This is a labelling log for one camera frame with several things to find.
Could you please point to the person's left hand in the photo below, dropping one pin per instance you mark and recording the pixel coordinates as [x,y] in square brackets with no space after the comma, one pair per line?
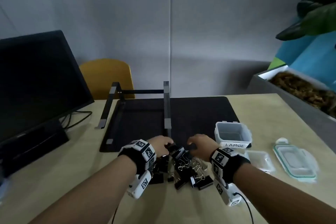
[161,143]

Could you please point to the person's right hand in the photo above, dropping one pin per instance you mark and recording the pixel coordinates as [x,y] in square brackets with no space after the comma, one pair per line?
[203,145]

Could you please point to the container labelled large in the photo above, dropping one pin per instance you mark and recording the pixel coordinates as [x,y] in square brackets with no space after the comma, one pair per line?
[231,133]

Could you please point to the pile of black binder clips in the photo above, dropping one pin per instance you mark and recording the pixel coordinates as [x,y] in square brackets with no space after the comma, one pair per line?
[183,171]

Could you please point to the container labelled medium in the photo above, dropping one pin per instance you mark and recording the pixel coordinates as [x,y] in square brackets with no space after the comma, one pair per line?
[260,160]

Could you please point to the person's left forearm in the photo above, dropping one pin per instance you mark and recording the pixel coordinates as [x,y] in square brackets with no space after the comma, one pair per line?
[92,195]

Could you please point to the person's right forearm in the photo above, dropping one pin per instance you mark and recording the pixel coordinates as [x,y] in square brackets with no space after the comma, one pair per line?
[275,197]

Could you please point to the grey planter with moss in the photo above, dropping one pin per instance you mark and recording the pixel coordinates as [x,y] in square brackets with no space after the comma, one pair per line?
[288,111]

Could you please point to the black desk mat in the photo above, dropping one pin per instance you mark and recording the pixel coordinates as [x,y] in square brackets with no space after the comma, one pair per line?
[199,116]

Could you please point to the left wrist marker band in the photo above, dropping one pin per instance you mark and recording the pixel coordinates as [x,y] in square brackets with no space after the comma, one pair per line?
[131,157]

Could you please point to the wrist marker band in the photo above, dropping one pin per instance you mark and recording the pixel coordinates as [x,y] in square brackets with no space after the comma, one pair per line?
[236,166]
[131,157]

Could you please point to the black metal laptop stand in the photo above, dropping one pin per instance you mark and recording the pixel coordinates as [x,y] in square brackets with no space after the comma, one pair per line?
[166,105]

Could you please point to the right wrist marker band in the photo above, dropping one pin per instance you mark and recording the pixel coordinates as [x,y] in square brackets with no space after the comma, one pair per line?
[236,166]

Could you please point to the yellow chair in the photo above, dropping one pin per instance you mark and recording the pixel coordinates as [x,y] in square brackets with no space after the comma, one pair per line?
[105,79]

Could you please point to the clear lid with green seal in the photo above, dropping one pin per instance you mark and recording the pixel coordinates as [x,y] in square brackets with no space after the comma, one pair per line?
[294,160]

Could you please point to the brown moss filling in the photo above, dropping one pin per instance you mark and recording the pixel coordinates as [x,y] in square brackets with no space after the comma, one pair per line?
[302,90]

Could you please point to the black computer monitor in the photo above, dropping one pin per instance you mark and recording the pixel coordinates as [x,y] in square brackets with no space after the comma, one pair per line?
[31,87]

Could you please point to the green leafy plant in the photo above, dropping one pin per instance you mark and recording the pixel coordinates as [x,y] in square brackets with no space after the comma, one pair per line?
[315,16]

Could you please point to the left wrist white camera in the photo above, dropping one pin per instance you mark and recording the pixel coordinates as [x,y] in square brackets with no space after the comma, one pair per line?
[139,184]

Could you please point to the wrist white camera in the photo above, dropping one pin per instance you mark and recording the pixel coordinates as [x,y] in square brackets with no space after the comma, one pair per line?
[139,184]
[225,195]

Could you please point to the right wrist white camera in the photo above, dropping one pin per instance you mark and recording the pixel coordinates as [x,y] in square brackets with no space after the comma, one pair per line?
[225,195]

